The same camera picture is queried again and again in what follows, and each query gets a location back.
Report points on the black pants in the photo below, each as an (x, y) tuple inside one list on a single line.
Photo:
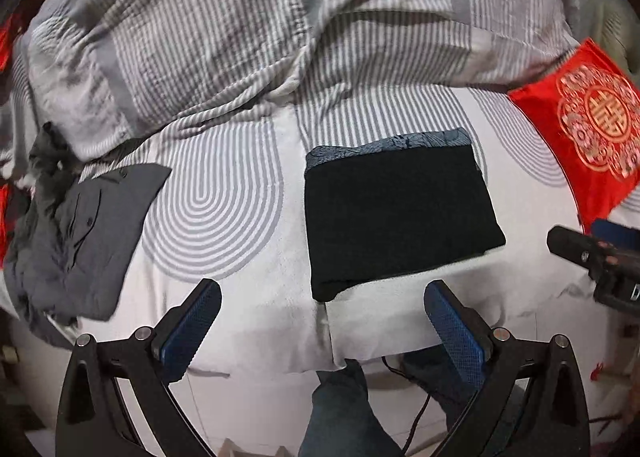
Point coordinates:
[(400, 217)]

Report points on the red embroidered pillow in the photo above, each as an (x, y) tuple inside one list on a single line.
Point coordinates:
[(585, 137)]

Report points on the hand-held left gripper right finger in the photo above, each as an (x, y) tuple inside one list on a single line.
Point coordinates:
[(455, 332)]

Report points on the grey striped duvet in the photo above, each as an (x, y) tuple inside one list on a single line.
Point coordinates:
[(210, 27)]

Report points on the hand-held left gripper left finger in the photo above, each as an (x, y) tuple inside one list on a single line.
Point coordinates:
[(192, 322)]

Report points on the grey shirt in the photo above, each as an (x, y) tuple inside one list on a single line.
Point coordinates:
[(85, 247)]

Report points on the grey striped bed sheet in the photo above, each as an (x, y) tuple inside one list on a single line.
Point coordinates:
[(235, 217)]

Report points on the red cloth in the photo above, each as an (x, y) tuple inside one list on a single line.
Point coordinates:
[(4, 217)]

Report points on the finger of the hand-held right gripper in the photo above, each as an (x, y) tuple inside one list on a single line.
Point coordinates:
[(575, 247), (617, 234)]

